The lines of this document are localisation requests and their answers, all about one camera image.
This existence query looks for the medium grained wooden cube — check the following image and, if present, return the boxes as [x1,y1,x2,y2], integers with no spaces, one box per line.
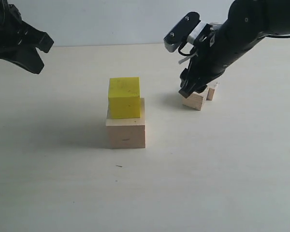
[182,89,208,111]

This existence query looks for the black right camera cable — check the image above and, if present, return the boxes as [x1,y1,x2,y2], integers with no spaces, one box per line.
[177,38,199,57]

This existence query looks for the yellow cube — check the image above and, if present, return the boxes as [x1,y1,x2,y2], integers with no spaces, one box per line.
[108,77,141,119]

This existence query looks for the large light wooden cube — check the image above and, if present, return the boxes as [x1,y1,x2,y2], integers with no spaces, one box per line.
[105,98,146,149]

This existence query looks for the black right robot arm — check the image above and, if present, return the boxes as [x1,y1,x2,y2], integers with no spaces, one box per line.
[179,0,290,98]

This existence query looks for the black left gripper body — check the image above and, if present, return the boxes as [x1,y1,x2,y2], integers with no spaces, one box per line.
[0,0,36,60]

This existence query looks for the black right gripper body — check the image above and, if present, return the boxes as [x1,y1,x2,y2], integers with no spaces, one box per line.
[180,21,262,87]

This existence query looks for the small wooden cube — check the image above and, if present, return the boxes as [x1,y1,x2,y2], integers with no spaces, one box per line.
[206,82,219,101]

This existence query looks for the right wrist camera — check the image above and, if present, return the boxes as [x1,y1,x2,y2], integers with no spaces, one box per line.
[163,12,214,53]

